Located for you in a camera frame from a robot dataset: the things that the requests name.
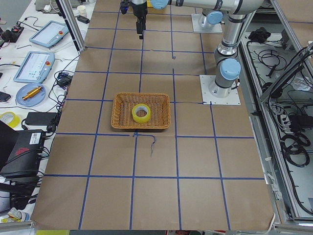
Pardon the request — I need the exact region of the aluminium frame post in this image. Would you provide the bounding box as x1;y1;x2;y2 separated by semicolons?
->
56;0;86;52

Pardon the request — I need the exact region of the black power adapter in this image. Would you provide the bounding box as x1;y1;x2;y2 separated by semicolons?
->
77;15;90;24

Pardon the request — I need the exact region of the teach pendant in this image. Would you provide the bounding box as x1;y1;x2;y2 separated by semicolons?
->
29;21;69;48
13;51;55;83

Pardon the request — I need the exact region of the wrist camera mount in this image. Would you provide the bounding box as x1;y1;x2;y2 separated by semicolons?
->
120;0;132;15

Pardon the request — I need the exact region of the brown wicker basket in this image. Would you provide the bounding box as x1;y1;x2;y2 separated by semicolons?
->
111;93;170;129

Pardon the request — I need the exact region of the brass cylinder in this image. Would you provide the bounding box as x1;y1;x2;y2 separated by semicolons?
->
22;86;43;100

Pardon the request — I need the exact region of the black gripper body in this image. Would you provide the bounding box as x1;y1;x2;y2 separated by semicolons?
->
132;3;148;35

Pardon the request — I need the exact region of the lower teach pendant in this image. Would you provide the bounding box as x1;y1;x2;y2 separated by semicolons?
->
13;51;55;83

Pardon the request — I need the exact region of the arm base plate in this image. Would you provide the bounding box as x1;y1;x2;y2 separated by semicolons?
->
191;14;223;34
200;75;241;105

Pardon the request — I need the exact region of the blue plate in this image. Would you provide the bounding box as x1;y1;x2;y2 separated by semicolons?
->
15;83;46;107

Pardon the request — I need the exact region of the upper teach pendant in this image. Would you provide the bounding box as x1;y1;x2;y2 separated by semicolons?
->
29;21;69;48

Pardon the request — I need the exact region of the white paper cup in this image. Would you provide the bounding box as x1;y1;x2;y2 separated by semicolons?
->
77;5;87;17

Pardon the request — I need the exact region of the black power brick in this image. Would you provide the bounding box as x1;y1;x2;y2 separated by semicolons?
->
25;112;57;126

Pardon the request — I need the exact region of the spare yellow tape roll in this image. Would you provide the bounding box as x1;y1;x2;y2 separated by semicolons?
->
0;112;20;128

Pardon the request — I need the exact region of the black red computer box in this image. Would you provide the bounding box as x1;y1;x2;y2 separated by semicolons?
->
0;122;45;179

